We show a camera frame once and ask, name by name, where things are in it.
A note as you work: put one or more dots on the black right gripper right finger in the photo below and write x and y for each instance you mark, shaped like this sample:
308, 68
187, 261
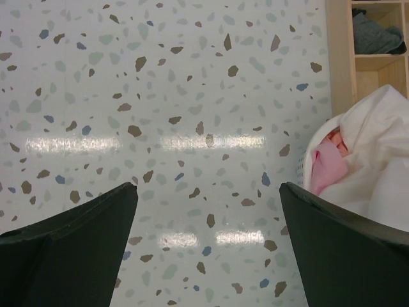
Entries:
344, 259

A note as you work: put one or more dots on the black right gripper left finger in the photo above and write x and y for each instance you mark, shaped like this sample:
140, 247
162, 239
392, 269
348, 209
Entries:
72, 258

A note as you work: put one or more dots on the white floral print t-shirt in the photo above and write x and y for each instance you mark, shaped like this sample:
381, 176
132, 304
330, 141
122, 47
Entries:
375, 132

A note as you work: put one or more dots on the salmon orange garment in basket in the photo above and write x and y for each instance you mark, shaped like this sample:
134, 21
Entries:
335, 137

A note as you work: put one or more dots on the wooden compartment organizer box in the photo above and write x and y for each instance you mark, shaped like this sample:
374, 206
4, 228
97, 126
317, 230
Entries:
354, 76

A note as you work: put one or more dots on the white plastic laundry basket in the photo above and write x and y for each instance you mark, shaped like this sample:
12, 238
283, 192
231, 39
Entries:
303, 170

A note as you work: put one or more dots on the pink garment in basket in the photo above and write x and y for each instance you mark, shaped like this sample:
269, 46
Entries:
328, 167

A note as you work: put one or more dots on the grey rolled socks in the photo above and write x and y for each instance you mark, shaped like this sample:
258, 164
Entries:
371, 38

